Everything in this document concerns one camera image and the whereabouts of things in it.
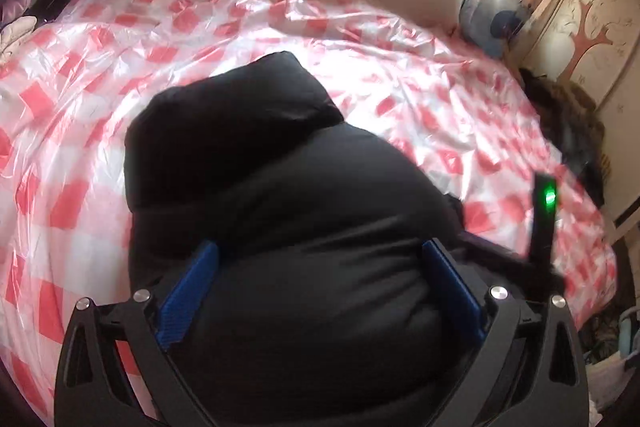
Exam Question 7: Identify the dark furry garment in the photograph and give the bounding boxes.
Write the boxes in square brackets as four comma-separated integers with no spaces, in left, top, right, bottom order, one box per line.
[517,67,608,210]

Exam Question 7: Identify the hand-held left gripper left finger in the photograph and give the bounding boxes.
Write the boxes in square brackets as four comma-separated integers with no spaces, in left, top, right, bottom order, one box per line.
[55,239,222,427]

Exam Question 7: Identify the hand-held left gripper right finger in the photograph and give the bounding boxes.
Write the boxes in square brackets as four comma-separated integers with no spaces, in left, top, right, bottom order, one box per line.
[421,237,589,427]

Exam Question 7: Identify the purple white clothes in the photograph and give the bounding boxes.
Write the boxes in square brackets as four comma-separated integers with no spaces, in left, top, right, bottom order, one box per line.
[0,0,43,68]

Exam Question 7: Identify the light blue object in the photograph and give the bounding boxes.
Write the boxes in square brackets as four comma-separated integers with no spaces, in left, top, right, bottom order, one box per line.
[617,309,640,358]

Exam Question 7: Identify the red white checkered plastic sheet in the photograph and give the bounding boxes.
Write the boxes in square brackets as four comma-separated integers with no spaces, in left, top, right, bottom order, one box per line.
[0,0,617,413]

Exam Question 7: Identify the black puffer jacket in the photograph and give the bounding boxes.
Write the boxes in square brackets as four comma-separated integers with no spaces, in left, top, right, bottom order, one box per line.
[122,51,506,427]

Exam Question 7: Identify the blue patterned pillow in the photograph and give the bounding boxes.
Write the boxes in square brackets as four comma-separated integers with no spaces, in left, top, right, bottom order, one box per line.
[459,0,533,60]

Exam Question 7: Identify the wardrobe with tree decal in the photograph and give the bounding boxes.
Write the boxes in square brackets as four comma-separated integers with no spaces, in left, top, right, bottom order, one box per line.
[520,0,640,228]

